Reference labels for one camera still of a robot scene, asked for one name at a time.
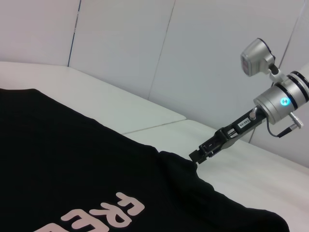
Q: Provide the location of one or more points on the black t-shirt with FREE print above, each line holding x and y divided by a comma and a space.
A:
72, 169

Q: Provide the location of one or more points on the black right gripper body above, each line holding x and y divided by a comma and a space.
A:
243, 124

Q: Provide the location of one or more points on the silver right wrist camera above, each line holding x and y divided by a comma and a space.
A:
256, 58

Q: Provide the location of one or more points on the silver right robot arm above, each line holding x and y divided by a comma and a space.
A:
282, 101

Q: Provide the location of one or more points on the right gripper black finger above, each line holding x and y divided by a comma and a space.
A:
212, 142
223, 147

